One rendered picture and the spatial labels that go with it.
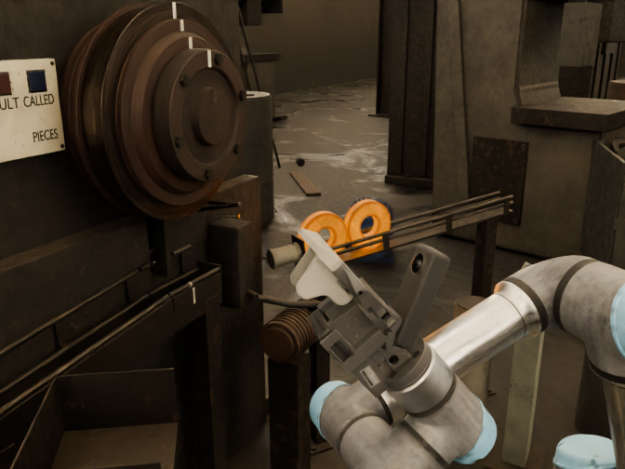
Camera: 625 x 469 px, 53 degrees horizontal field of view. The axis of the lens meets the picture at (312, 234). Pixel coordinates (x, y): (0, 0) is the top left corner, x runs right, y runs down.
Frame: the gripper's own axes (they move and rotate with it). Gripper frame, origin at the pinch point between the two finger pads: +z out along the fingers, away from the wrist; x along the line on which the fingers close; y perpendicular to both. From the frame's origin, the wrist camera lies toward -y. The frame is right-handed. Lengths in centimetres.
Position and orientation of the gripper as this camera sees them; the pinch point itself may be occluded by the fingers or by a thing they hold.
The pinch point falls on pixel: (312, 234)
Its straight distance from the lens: 68.0
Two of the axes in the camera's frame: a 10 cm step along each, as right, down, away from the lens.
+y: -7.5, 6.6, 0.2
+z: -6.3, -7.0, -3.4
